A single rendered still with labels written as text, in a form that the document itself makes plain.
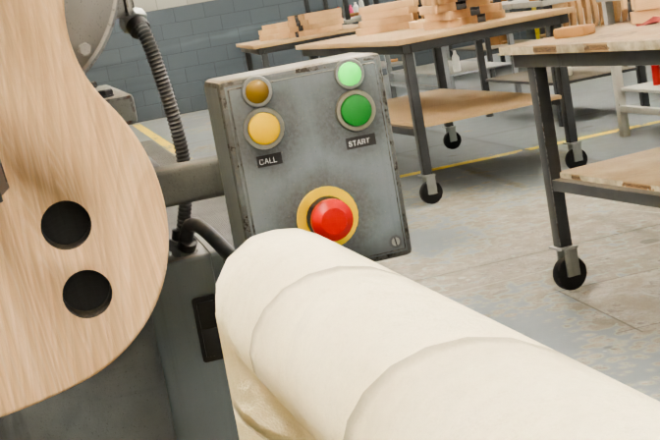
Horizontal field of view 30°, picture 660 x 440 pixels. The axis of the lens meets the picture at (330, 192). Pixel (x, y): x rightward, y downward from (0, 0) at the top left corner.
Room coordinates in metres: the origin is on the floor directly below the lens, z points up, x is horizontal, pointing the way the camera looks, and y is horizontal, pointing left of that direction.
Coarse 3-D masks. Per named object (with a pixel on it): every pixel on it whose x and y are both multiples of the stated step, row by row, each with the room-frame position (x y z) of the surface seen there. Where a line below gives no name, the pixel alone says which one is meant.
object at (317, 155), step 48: (240, 96) 1.14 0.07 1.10; (288, 96) 1.15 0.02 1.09; (336, 96) 1.16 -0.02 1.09; (384, 96) 1.18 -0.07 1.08; (240, 144) 1.14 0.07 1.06; (288, 144) 1.15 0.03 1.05; (336, 144) 1.16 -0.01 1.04; (384, 144) 1.17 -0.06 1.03; (240, 192) 1.14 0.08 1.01; (288, 192) 1.15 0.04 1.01; (336, 192) 1.15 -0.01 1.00; (384, 192) 1.17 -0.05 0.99; (192, 240) 1.35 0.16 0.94; (240, 240) 1.18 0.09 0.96; (384, 240) 1.17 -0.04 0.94
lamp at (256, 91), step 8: (248, 80) 1.14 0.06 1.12; (256, 80) 1.14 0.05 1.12; (264, 80) 1.14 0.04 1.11; (248, 88) 1.14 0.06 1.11; (256, 88) 1.14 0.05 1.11; (264, 88) 1.14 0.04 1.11; (248, 96) 1.14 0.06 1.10; (256, 96) 1.14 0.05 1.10; (264, 96) 1.14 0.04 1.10; (248, 104) 1.14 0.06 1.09; (256, 104) 1.14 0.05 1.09; (264, 104) 1.14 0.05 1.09
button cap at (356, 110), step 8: (352, 96) 1.16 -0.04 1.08; (360, 96) 1.16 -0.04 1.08; (344, 104) 1.16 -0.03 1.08; (352, 104) 1.16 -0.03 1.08; (360, 104) 1.16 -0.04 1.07; (368, 104) 1.16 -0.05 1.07; (344, 112) 1.16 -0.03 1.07; (352, 112) 1.16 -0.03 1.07; (360, 112) 1.16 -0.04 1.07; (368, 112) 1.16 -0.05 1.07; (344, 120) 1.16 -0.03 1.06; (352, 120) 1.16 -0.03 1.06; (360, 120) 1.16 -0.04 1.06
